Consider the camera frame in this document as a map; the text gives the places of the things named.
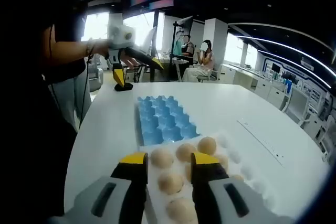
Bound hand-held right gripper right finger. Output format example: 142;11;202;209
190;152;296;224

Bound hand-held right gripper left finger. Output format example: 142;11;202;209
48;152;150;224

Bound blue egg tray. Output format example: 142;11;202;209
136;94;202;146

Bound group of beige eggs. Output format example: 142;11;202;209
150;136;245;224

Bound white foam egg carton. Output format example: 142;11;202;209
138;132;267;224

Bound person's left hand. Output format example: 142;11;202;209
90;39;140;69

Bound small black object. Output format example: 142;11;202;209
114;82;133;93

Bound black background desk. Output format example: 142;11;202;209
125;61;171;83

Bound black light stand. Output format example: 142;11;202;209
169;15;195;80

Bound person's light grey trousers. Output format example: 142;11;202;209
48;73;93;133

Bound person in black shirt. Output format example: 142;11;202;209
0;0;89;217

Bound white office chair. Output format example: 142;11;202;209
196;62;224;83

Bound white table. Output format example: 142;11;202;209
64;81;330;224

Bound white mesh chair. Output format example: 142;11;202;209
280;87;309;121
313;113;336;156

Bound white cabinet row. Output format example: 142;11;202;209
220;63;289;104

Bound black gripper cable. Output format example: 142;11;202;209
77;39;97;132

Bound wall display shelving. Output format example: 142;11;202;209
258;50;336;120

